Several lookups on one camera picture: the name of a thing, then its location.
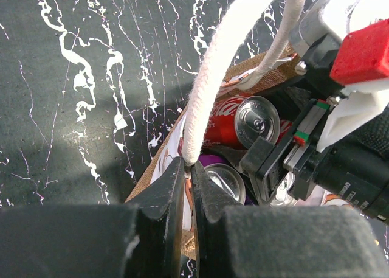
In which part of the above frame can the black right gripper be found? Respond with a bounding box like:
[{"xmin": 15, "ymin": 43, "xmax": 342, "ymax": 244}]
[{"xmin": 239, "ymin": 109, "xmax": 388, "ymax": 223}]

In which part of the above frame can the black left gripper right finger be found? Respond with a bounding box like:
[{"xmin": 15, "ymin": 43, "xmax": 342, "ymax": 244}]
[{"xmin": 191, "ymin": 163, "xmax": 380, "ymax": 277}]

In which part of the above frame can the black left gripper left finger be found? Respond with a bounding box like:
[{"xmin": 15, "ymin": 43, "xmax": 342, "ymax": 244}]
[{"xmin": 1, "ymin": 158, "xmax": 185, "ymax": 277}]

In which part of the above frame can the red cola can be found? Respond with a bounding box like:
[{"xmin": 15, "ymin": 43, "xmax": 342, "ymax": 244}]
[
  {"xmin": 203, "ymin": 96, "xmax": 280, "ymax": 150},
  {"xmin": 276, "ymin": 119, "xmax": 292, "ymax": 144}
]

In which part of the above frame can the printed canvas tote bag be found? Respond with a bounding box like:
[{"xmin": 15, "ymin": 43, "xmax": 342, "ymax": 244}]
[{"xmin": 124, "ymin": 0, "xmax": 365, "ymax": 260}]

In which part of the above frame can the purple soda can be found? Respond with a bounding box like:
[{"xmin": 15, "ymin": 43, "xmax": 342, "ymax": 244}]
[
  {"xmin": 270, "ymin": 172, "xmax": 297, "ymax": 207},
  {"xmin": 199, "ymin": 155, "xmax": 246, "ymax": 204}
]

